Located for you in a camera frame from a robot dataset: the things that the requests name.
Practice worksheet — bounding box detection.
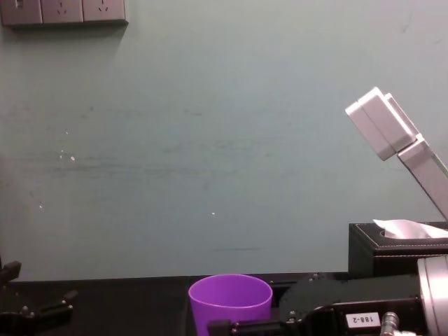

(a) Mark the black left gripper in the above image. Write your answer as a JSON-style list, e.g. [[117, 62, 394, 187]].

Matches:
[[0, 260, 79, 336]]

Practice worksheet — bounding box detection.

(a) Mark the purple plastic cup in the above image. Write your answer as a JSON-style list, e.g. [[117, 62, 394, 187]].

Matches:
[[188, 274, 274, 336]]

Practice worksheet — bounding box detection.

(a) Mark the grey wall socket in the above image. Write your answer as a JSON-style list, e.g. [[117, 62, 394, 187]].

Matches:
[[41, 0, 85, 24], [82, 0, 127, 22], [0, 0, 43, 25]]

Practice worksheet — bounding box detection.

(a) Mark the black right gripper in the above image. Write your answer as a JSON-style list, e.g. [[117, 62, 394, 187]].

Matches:
[[206, 272, 430, 336]]

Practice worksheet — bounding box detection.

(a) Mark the white paper tissue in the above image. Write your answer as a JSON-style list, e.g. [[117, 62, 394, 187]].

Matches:
[[372, 218, 448, 240]]

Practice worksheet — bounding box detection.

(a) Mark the black table cloth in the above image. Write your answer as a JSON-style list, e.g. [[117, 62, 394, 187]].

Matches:
[[0, 274, 351, 336]]

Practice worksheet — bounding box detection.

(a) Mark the black leather tissue box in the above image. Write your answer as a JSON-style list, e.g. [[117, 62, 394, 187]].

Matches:
[[349, 220, 448, 281]]

